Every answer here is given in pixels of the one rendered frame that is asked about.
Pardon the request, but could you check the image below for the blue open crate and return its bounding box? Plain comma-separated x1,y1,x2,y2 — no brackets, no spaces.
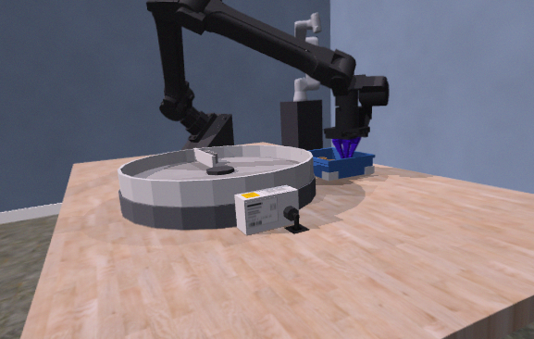
308,147,375,181

